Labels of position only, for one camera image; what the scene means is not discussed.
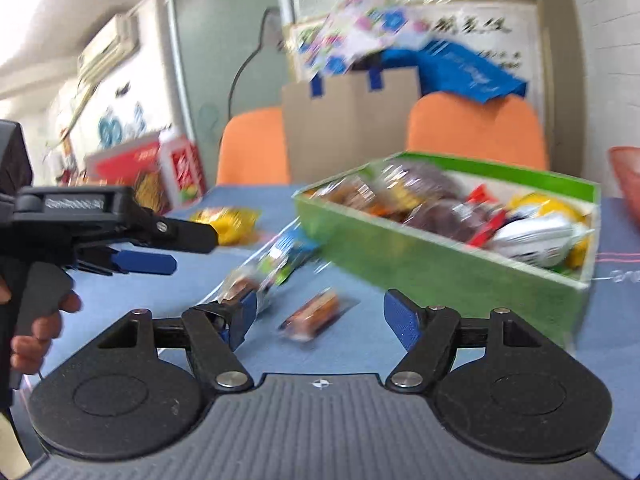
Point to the green cardboard box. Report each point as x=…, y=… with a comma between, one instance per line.
x=425, y=265

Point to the long clear snack packet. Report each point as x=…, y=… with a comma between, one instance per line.
x=272, y=265

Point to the person's left hand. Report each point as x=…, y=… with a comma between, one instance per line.
x=35, y=352

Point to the white air conditioner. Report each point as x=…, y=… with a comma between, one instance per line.
x=107, y=47

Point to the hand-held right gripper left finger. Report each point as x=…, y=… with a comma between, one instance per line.
x=247, y=312

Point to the blue fabric bag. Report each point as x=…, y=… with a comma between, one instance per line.
x=465, y=72

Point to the white sign board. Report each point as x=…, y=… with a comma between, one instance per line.
x=505, y=35

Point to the crinkled yellow snack packet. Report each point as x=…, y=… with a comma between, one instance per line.
x=227, y=222

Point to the floral printed pack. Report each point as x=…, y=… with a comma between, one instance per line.
x=360, y=30

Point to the blue wall stickers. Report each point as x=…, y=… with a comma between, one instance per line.
x=120, y=125

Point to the blue tablecloth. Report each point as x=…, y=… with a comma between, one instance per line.
x=160, y=292

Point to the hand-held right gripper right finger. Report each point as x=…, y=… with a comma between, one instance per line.
x=400, y=320

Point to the brown cardboard sheet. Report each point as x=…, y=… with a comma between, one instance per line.
x=345, y=130

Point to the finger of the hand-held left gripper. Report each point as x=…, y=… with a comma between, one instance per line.
x=145, y=264
x=185, y=237

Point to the red printed box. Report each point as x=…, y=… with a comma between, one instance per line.
x=125, y=170

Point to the small brown snack packet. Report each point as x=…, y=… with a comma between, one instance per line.
x=315, y=315

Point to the white and red carton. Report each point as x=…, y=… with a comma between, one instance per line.
x=182, y=170

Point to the orange chair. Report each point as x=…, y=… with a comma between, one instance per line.
x=475, y=130
x=252, y=147

